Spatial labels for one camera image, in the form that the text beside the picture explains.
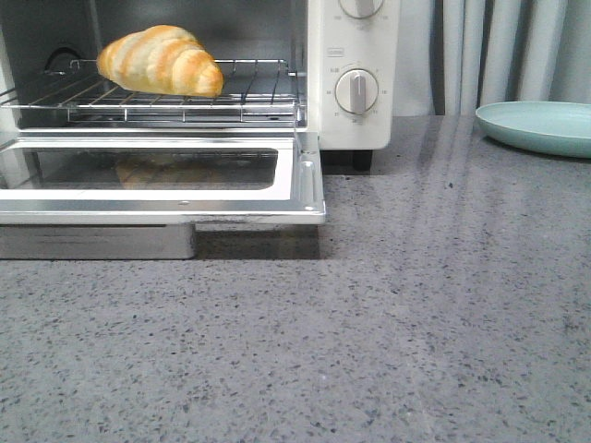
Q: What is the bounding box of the golden croissant bread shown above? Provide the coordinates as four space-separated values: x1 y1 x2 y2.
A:
96 25 223 97

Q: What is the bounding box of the silver glass oven door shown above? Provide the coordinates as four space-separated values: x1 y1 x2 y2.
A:
1 128 326 259

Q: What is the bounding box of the lower oven timer knob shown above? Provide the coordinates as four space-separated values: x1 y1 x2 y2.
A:
334 69 379 115

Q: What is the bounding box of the white toaster oven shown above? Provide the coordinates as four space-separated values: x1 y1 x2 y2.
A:
1 1 400 171

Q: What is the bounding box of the upper oven temperature knob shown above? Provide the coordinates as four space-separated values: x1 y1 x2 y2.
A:
339 0 383 19

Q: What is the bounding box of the grey curtain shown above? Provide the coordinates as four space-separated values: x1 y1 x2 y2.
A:
393 1 590 116

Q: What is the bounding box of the light teal plate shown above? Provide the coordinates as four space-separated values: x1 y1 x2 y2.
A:
476 101 590 159

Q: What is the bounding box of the metal wire oven rack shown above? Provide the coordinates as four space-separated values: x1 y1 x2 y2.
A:
1 59 307 127

